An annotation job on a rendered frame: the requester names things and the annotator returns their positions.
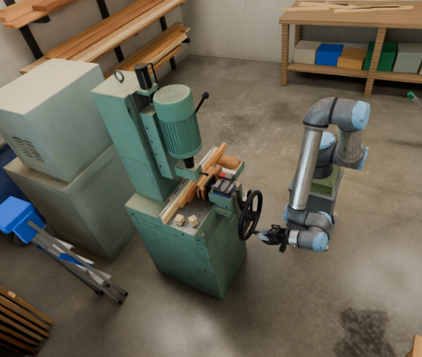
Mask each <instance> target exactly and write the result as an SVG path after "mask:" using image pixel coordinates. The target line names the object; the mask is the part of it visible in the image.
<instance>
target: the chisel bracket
mask: <svg viewBox="0 0 422 357"><path fill-rule="evenodd" d="M194 164H195V166H194V167H193V168H191V169H187V168H186V166H185V164H184V162H183V160H182V159H179V160H178V162H177V163H176V164H175V165H174V169H175V172H176V175H177V176H181V177H183V178H187V179H190V180H193V181H198V179H199V178H200V177H201V176H202V174H199V172H201V173H202V172H203V170H202V167H201V164H198V163H195V162H194Z"/></svg>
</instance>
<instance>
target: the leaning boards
mask: <svg viewBox="0 0 422 357"><path fill-rule="evenodd" d="M10 299H11V300H12V301H14V302H16V303H18V304H19V305H21V306H22V307H24V308H26V309H27V310H30V311H31V312H32V311H33V312H34V313H35V314H37V315H39V316H40V317H42V318H43V319H44V320H46V321H47V322H49V323H50V324H52V325H54V324H55V323H56V322H54V321H53V320H51V319H50V318H49V317H47V316H46V315H44V314H43V313H42V312H40V311H39V310H37V309H36V308H34V307H33V306H32V305H30V304H29V303H27V302H26V301H25V300H23V299H22V298H20V297H18V296H17V295H16V294H14V293H12V292H11V291H9V290H7V289H5V288H4V287H2V286H1V285H0V344H1V345H2V346H5V347H7V348H9V349H12V350H14V351H16V352H19V353H21V354H23V355H26V354H25V353H24V352H23V351H22V350H20V349H19V348H18V347H17V346H19V347H21V348H22V349H25V350H27V351H30V352H32V353H34V354H36V355H37V354H38V353H39V352H38V351H36V350H35V349H34V348H33V347H32V346H30V345H28V344H27V343H26V342H24V341H27V342H29V343H31V344H33V345H35V346H37V345H38V343H37V342H35V341H34V340H32V339H31V338H30V337H29V336H28V335H30V336H32V337H34V338H36V339H37V340H39V341H42V339H43V338H42V337H41V336H40V335H38V334H36V333H35V332H34V331H33V330H32V329H34V330H35V331H37V332H39V333H41V334H43V335H45V336H46V337H48V338H50V335H49V334H48V333H46V332H45V331H43V330H42V329H41V328H40V327H37V326H36V325H35V324H38V325H39V326H41V327H43V328H45V329H46V330H48V329H49V328H50V326H49V325H48V324H46V323H45V322H43V321H42V320H41V319H39V318H38V317H36V316H35V315H33V314H31V313H29V312H28V311H26V310H24V309H23V308H21V307H19V306H17V305H16V304H14V303H13V302H11V301H10ZM7 323H8V324H10V325H11V326H10V325H8V324H7ZM26 325H27V326H29V327H30V328H32V329H30V328H29V327H27V326H26ZM12 326H13V327H12ZM14 327H15V328H14ZM16 328H17V329H16ZM18 329H20V330H18ZM23 332H25V333H26V334H28V335H26V334H25V333H23ZM23 340H24V341H23Z"/></svg>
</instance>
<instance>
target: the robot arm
mask: <svg viewBox="0 0 422 357"><path fill-rule="evenodd" d="M369 116H370V104H369V103H366V102H363V101H354V100H349V99H344V98H336V97H328V98H324V99H322V100H320V101H318V102H316V103H315V104H314V105H313V106H312V107H311V108H310V109H309V110H308V111H307V112H306V114H305V116H304V119H303V123H302V124H303V125H304V126H305V129H304V135H303V139H302V146H301V149H300V155H299V159H298V163H297V169H296V173H295V179H294V183H293V187H292V192H291V196H290V202H289V204H288V205H286V206H285V209H284V213H283V219H284V221H286V222H289V223H292V224H294V225H298V226H300V227H304V228H306V229H308V230H307V231H304V230H298V229H292V230H291V231H290V229H286V228H281V227H280V225H275V226H278V227H274V225H271V226H272V228H270V230H268V231H267V230H266V229H265V228H261V232H260V233H258V234H256V236H257V237H258V238H259V239H260V240H261V241H262V242H263V243H265V244H267V245H279V244H280V243H281V245H280V248H279V249H280V250H279V251H280V252H282V253H283V252H284V251H285V250H286V248H287V244H288V245H290V246H291V247H294V248H300V249H308V250H314V251H323V250H325V248H326V246H327V244H328V237H327V233H328V230H329V228H330V226H331V217H330V216H329V215H328V214H327V213H325V212H322V211H319V212H316V213H313V212H310V211H307V210H306V204H307V199H308V196H309V190H310V187H311V184H312V179H325V178H328V177H329V176H330V175H331V174H332V172H333V166H332V164H335V165H338V166H343V167H346V168H349V169H354V170H361V169H362V167H363V164H364V163H365V159H366V156H367V153H368V150H369V148H368V147H366V146H363V145H362V143H361V141H362V135H363V129H364V128H365V127H366V125H367V122H368V119H369ZM329 124H333V125H337V126H338V140H336V139H335V137H334V135H333V134H331V133H330V132H324V130H325V129H327V128H328V126H329Z"/></svg>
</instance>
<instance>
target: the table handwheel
mask: <svg viewBox="0 0 422 357"><path fill-rule="evenodd" d="M256 195H257V196H258V205H257V210H256V211H254V210H253V199H254V197H255V196H256ZM262 204H263V196H262V193H261V192H260V191H259V190H254V191H253V192H252V193H251V194H250V195H249V196H248V198H247V199H246V202H245V203H244V206H243V208H242V209H241V208H240V210H241V212H240V218H239V225H238V235H239V238H240V240H241V241H246V240H247V239H248V238H249V237H250V236H251V235H252V234H253V233H251V231H252V230H255V228H256V225H257V224H258V220H259V217H260V215H261V209H262ZM249 206H250V208H249ZM245 218H246V220H247V221H246V224H245V227H244V220H245ZM250 221H252V222H253V223H252V225H251V227H250V229H249V231H248V232H247V233H246V234H245V232H246V229H247V227H248V226H249V223H250Z"/></svg>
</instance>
